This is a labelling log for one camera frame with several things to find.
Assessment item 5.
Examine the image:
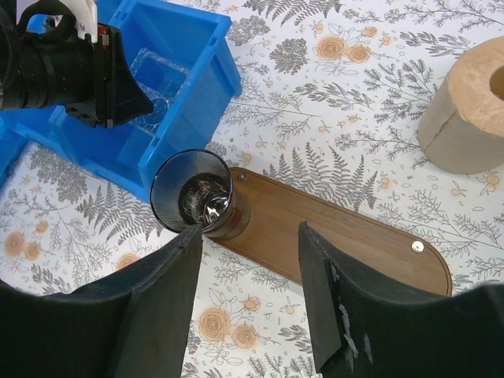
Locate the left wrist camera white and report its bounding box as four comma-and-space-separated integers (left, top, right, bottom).
15, 1, 98, 43

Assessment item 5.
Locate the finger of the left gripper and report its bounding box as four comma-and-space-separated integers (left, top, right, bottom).
113, 60, 154, 125

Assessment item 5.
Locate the oval wooden tray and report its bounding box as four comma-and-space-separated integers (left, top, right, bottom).
214, 167, 453, 296

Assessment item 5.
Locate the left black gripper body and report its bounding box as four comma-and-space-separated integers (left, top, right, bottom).
1, 24, 118, 128

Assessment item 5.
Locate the brown toilet paper roll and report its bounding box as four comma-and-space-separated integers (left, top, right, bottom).
417, 36, 503, 174

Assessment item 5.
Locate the clear acrylic holder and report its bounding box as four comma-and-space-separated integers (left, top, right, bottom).
130, 47, 190, 136

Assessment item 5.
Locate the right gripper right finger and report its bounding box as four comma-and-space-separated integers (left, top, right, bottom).
298, 223, 503, 377

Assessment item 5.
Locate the blue double bin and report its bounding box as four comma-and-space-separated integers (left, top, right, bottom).
1, 1, 242, 200

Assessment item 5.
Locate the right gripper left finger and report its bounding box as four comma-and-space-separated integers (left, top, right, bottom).
1, 226, 202, 377

